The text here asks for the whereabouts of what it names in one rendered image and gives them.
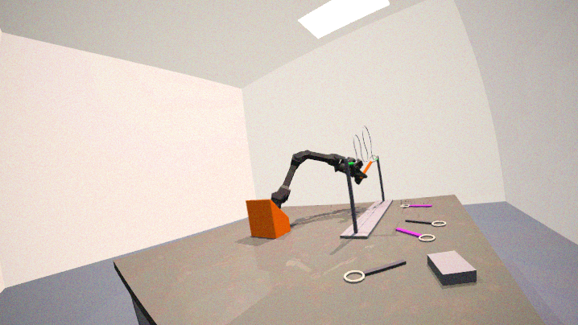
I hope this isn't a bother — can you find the cream ring with orange handle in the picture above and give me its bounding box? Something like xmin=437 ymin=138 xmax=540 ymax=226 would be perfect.
xmin=362 ymin=154 xmax=378 ymax=173

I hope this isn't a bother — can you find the thin dark grey wire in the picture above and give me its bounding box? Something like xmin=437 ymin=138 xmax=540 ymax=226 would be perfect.
xmin=340 ymin=157 xmax=393 ymax=239

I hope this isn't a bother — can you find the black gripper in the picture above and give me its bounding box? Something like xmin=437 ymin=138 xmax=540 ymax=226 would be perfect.
xmin=349 ymin=159 xmax=368 ymax=185

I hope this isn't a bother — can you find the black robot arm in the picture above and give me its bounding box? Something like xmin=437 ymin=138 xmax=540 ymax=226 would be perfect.
xmin=270 ymin=150 xmax=363 ymax=209

